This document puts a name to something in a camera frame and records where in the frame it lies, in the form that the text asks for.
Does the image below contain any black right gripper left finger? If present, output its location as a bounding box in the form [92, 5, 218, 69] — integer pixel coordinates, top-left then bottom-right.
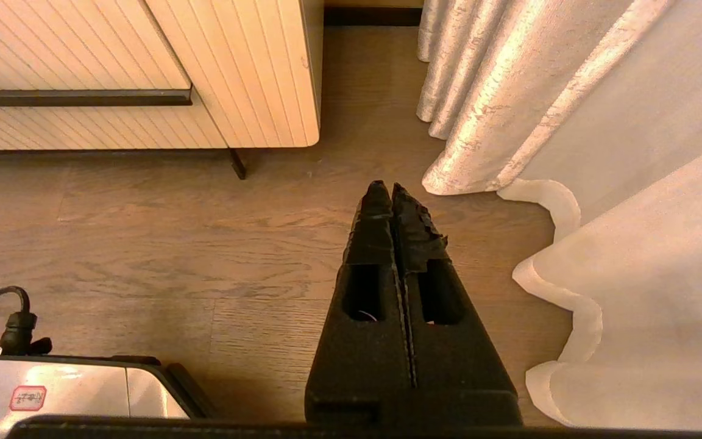
[304, 180, 416, 429]

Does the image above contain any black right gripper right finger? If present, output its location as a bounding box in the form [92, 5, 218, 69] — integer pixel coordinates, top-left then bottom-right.
[391, 182, 524, 429]

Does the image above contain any cream fluted drawer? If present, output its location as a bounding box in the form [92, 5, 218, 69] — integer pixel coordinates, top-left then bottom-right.
[0, 0, 229, 151]

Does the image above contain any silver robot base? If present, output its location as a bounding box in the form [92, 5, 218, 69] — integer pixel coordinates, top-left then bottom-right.
[0, 352, 213, 437]

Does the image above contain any dark wooden table leg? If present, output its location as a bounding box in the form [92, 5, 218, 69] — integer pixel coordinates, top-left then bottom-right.
[228, 148, 248, 180]

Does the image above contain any white low cabinet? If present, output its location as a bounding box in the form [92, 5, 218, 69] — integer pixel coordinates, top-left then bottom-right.
[0, 0, 325, 152]

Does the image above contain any white sheer curtain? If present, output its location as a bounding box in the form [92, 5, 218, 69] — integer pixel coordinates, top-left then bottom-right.
[497, 0, 702, 431]

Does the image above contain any grey textured curtain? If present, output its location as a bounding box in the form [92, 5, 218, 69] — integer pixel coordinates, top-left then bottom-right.
[415, 0, 675, 196]

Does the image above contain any black base cable with connector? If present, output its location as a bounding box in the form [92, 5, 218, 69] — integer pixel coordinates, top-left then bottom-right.
[0, 285, 54, 358]

